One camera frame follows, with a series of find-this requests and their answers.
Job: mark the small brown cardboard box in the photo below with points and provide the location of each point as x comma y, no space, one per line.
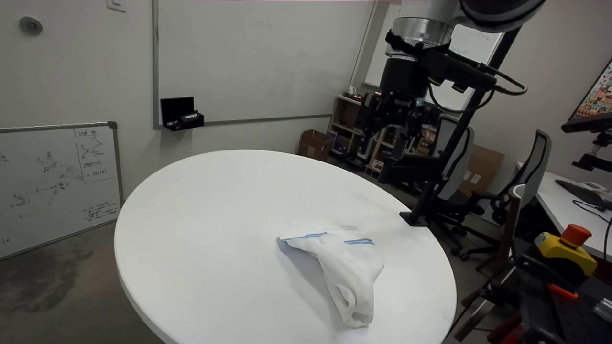
312,144

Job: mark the silver aluminium extrusion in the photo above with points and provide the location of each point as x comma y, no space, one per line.
605,308

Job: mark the black eraser holder box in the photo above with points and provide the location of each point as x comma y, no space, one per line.
182,115

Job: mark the black monitor stand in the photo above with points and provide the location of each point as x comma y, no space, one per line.
595,159

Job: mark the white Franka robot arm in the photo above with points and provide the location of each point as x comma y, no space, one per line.
503,12

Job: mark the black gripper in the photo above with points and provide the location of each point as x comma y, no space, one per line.
402,77

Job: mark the round grey wall sensor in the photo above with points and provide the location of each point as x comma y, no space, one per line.
29,25

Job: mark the black mesh office chair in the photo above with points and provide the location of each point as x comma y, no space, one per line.
536,165

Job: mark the computer monitor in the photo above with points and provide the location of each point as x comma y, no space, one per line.
595,96

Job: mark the leaning whiteboard with scribbles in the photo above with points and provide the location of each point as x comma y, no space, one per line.
50,184

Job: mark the white towel with blue stripes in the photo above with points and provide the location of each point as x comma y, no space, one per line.
345,279

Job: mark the yellow emergency stop red button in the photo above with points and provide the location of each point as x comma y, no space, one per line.
561,249

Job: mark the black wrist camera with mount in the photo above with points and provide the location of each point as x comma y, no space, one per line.
469,73

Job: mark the cluttered storage shelf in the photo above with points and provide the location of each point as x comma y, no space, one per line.
350,126

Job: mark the dark keyboard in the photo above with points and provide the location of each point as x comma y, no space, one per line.
586,193

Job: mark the grey office chair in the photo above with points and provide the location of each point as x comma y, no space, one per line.
467,172

